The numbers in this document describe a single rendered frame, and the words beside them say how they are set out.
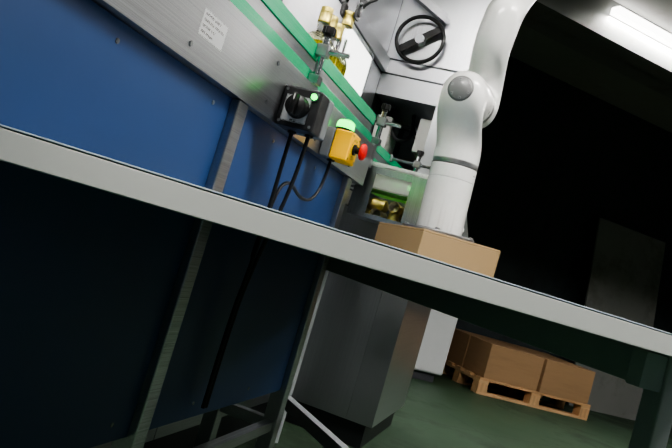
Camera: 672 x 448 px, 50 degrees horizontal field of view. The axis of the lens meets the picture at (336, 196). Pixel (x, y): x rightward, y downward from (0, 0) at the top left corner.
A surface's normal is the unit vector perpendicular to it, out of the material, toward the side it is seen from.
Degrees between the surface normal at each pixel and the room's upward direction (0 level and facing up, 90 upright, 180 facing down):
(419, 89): 90
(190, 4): 90
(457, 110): 127
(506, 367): 90
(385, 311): 90
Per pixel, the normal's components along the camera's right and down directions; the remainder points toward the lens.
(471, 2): -0.27, -0.15
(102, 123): 0.92, 0.25
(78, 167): 0.40, 0.05
